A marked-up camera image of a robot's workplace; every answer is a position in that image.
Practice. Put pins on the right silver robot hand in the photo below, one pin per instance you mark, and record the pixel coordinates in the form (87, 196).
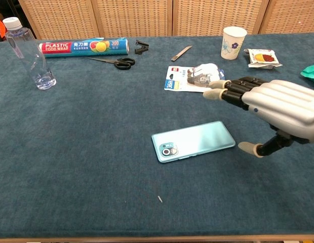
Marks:
(281, 98)

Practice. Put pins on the light blue smartphone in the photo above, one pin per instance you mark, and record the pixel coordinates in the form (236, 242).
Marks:
(192, 141)

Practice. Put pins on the packaged tape blister card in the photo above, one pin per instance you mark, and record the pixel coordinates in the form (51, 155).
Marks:
(190, 77)

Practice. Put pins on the green plastic package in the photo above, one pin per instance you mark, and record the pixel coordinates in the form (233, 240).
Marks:
(311, 73)

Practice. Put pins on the white snack packet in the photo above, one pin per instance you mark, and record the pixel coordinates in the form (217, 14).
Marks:
(263, 58)

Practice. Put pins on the white floral paper cup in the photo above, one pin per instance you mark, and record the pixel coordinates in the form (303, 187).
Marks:
(232, 44)

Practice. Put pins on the grey utility knife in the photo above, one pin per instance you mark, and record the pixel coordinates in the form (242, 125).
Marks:
(181, 53)

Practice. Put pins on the woven rattan cabinet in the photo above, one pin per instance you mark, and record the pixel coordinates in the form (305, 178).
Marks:
(157, 17)

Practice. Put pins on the black staple remover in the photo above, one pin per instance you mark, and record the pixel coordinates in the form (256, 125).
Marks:
(141, 47)

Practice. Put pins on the small white scrap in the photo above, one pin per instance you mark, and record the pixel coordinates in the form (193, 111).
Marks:
(160, 199)

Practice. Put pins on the blue felt table mat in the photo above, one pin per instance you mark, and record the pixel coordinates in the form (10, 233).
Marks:
(96, 152)

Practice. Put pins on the plastic food wrap box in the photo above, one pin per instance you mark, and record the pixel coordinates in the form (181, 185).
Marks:
(83, 47)

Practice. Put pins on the clear plastic water bottle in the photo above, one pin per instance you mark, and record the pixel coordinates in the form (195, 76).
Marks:
(30, 55)

